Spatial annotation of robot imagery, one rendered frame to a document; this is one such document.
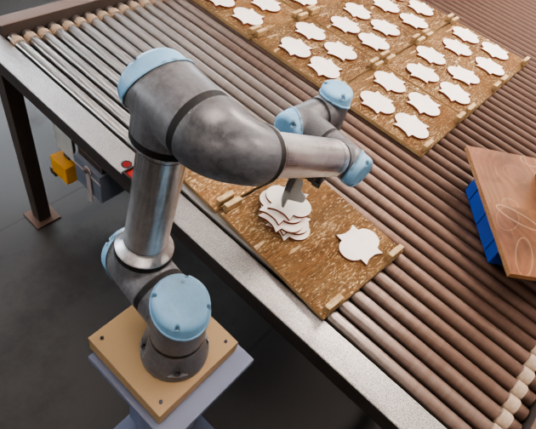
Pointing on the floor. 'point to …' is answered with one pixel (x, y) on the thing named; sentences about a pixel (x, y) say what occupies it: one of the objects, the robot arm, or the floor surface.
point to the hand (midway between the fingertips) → (293, 190)
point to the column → (191, 419)
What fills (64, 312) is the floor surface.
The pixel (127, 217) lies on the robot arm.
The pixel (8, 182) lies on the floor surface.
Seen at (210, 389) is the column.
